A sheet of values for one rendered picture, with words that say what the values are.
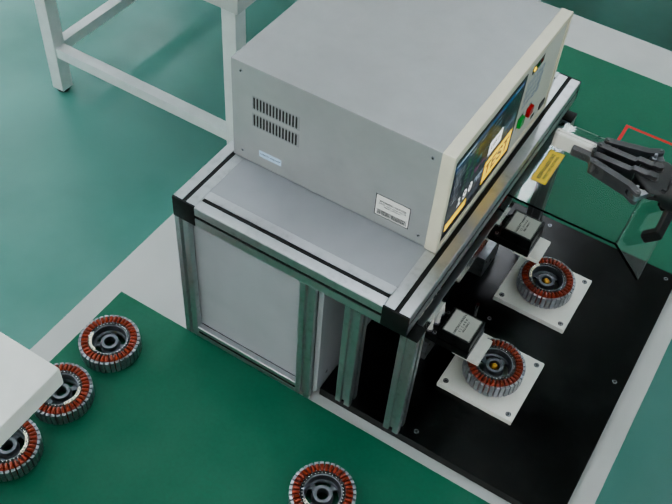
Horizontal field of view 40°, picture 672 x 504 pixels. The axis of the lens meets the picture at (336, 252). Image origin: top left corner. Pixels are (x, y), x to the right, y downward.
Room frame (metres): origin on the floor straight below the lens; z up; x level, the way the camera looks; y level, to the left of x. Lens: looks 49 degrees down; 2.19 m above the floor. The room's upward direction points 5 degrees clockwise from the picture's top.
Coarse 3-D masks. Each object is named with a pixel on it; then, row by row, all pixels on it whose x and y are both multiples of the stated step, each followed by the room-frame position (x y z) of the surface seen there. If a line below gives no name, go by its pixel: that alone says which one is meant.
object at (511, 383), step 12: (492, 348) 0.99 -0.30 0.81; (504, 348) 0.99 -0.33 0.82; (516, 348) 0.99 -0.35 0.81; (492, 360) 0.97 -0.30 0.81; (504, 360) 0.98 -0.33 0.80; (516, 360) 0.96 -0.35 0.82; (468, 372) 0.93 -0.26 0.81; (480, 372) 0.93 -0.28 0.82; (492, 372) 0.94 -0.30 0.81; (516, 372) 0.94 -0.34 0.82; (480, 384) 0.91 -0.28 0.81; (492, 384) 0.91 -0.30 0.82; (504, 384) 0.91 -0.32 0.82; (516, 384) 0.91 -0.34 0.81; (504, 396) 0.90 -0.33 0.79
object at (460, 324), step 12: (456, 312) 1.02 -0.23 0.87; (444, 324) 0.99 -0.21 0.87; (456, 324) 0.99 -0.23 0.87; (468, 324) 1.00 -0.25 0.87; (480, 324) 1.00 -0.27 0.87; (432, 336) 0.98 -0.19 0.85; (444, 336) 0.97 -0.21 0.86; (456, 336) 0.97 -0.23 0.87; (468, 336) 0.97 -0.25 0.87; (480, 336) 0.99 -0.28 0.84; (456, 348) 0.96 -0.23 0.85; (468, 348) 0.95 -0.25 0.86; (480, 348) 0.97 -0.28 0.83; (468, 360) 0.95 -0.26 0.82; (480, 360) 0.95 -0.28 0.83
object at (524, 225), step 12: (492, 216) 1.24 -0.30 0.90; (516, 216) 1.23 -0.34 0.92; (528, 216) 1.23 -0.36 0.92; (504, 228) 1.19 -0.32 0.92; (516, 228) 1.20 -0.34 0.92; (528, 228) 1.20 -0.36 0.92; (540, 228) 1.20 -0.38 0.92; (492, 240) 1.19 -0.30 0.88; (504, 240) 1.18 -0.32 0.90; (516, 240) 1.18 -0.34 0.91; (528, 240) 1.17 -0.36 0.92; (540, 240) 1.21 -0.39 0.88; (516, 252) 1.18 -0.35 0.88; (528, 252) 1.16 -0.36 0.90; (540, 252) 1.18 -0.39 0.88
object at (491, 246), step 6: (474, 240) 1.24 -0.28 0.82; (486, 246) 1.23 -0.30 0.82; (492, 246) 1.23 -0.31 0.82; (480, 252) 1.21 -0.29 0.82; (486, 252) 1.21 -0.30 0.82; (492, 252) 1.23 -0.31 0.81; (462, 258) 1.22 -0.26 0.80; (480, 258) 1.20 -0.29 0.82; (486, 258) 1.20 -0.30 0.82; (492, 258) 1.24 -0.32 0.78; (474, 264) 1.20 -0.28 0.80; (480, 264) 1.20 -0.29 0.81; (486, 264) 1.21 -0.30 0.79; (468, 270) 1.21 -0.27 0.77; (474, 270) 1.20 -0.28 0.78; (480, 270) 1.20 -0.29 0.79; (480, 276) 1.19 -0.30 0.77
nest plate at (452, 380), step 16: (448, 368) 0.96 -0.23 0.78; (528, 368) 0.97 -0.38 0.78; (448, 384) 0.92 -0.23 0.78; (464, 384) 0.93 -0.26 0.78; (528, 384) 0.94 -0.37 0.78; (464, 400) 0.90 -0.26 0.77; (480, 400) 0.89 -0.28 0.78; (496, 400) 0.90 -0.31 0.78; (512, 400) 0.90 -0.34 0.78; (496, 416) 0.87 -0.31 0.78; (512, 416) 0.87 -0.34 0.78
